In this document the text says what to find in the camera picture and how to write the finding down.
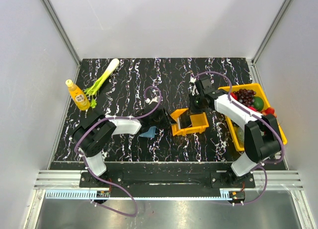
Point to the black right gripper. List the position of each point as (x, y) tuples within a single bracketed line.
[(192, 109)]

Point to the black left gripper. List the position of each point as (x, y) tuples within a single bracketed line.
[(168, 120)]

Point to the small orange card bin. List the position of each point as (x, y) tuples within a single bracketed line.
[(199, 123)]

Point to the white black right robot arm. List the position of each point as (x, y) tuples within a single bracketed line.
[(262, 138)]

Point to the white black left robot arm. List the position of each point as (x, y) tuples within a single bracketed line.
[(96, 130)]

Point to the red apple left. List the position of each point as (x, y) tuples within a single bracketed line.
[(234, 96)]

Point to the red apple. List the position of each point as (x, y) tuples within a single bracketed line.
[(252, 108), (234, 96)]

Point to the large yellow fruit tray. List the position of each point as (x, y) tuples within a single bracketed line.
[(234, 115)]

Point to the black marble pattern mat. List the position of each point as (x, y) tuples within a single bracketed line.
[(124, 94)]

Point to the dark purple grape bunch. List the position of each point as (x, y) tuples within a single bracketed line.
[(245, 96)]

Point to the red apple centre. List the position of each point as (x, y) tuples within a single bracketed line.
[(252, 108)]

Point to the grey green melon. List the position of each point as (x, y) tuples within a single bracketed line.
[(240, 135)]

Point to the dark green avocado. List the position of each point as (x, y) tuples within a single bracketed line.
[(258, 103)]

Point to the green white leek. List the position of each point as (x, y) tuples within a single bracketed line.
[(91, 92)]

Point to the yellow juice bottle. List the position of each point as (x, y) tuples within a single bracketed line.
[(77, 95)]

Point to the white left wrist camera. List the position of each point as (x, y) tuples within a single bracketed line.
[(154, 100)]

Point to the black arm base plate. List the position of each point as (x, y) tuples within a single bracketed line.
[(210, 174)]

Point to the white slotted cable duct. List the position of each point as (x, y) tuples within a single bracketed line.
[(96, 195)]

